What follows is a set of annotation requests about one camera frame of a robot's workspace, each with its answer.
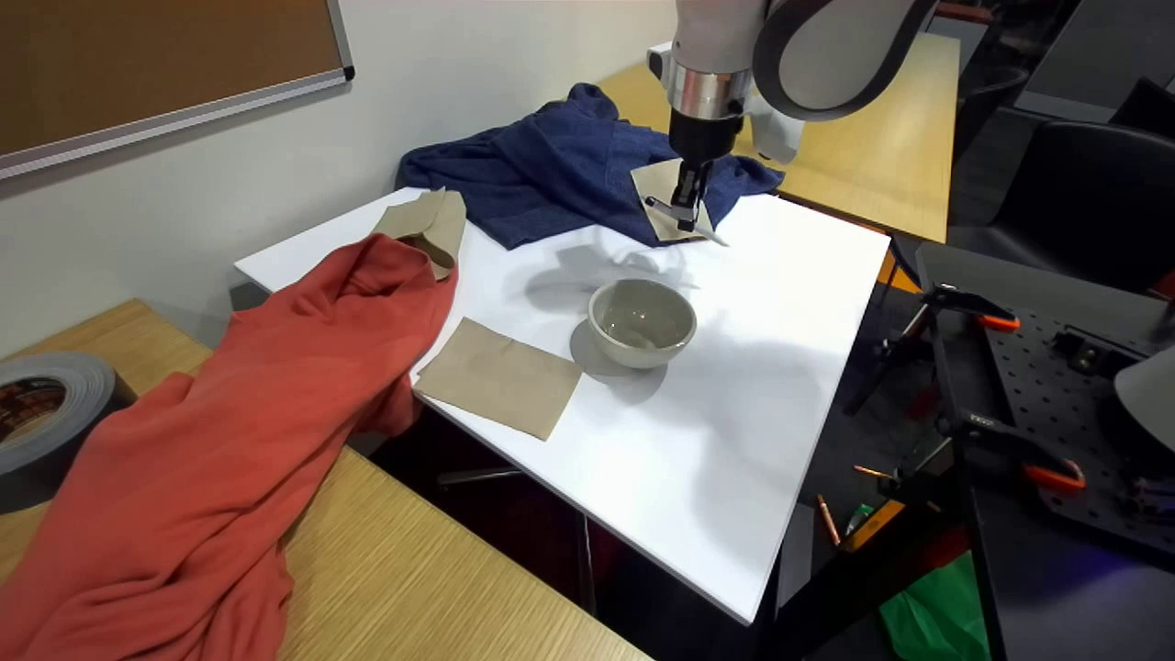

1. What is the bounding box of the grey duct tape roll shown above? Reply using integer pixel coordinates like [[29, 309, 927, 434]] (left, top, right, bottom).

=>
[[0, 348, 140, 516]]

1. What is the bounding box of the large flat brown napkin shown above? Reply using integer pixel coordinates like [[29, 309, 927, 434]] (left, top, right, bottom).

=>
[[417, 316, 588, 445]]

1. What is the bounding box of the black perforated mounting board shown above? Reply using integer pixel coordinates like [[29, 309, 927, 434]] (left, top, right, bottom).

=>
[[978, 309, 1175, 563]]

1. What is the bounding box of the blue cloth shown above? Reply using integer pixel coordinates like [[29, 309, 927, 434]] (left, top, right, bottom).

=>
[[398, 79, 786, 254]]

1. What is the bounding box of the black office chair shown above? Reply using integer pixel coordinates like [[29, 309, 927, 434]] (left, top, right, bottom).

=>
[[984, 75, 1175, 296]]

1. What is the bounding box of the small orange stick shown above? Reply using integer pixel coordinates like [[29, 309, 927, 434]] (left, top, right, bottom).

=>
[[817, 492, 850, 550]]

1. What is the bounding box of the green plastic bag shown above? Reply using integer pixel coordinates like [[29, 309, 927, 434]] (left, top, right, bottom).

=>
[[879, 550, 993, 661]]

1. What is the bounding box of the black clamp with orange handle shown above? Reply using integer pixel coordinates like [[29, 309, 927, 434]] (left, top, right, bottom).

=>
[[879, 411, 1091, 505], [842, 283, 1025, 416]]

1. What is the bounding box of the red cloth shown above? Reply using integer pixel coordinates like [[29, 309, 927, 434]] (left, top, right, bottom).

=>
[[0, 230, 462, 661]]

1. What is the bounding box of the cork pin board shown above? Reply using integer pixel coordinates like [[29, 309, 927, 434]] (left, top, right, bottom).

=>
[[0, 0, 359, 187]]

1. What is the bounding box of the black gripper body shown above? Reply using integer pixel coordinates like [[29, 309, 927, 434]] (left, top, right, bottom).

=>
[[671, 112, 727, 206]]

